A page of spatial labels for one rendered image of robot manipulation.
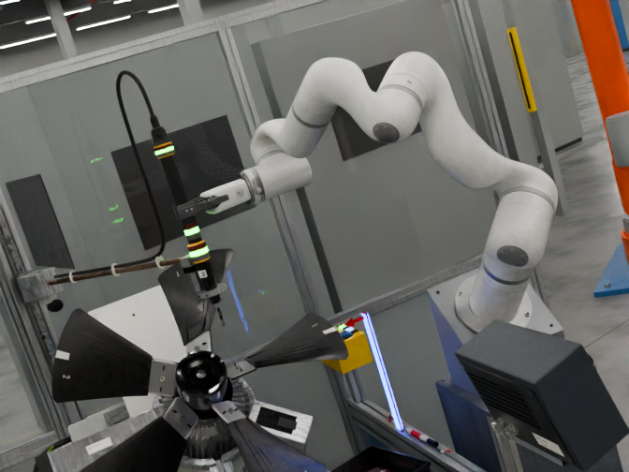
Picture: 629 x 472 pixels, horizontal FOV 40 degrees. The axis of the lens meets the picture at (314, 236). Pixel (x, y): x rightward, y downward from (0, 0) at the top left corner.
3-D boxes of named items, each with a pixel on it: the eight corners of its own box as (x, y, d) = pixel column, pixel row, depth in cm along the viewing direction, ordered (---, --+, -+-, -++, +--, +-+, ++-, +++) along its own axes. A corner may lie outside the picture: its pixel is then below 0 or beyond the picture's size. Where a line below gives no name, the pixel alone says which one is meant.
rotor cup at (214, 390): (160, 392, 207) (155, 370, 196) (206, 355, 213) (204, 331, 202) (199, 435, 202) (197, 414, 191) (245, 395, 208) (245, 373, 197)
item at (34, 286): (22, 305, 239) (12, 276, 237) (42, 296, 244) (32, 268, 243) (45, 302, 233) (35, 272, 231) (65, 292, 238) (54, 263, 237)
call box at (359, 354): (323, 367, 254) (313, 334, 252) (353, 354, 257) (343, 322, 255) (343, 379, 239) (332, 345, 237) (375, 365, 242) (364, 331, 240)
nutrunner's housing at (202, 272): (205, 306, 202) (140, 119, 194) (215, 300, 206) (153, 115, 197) (216, 304, 200) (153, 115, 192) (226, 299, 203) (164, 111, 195)
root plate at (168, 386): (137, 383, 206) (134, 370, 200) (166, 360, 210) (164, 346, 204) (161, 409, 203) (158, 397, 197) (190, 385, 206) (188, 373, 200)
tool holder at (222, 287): (186, 301, 203) (173, 261, 201) (205, 289, 208) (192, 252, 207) (214, 297, 198) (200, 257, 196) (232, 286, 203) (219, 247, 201)
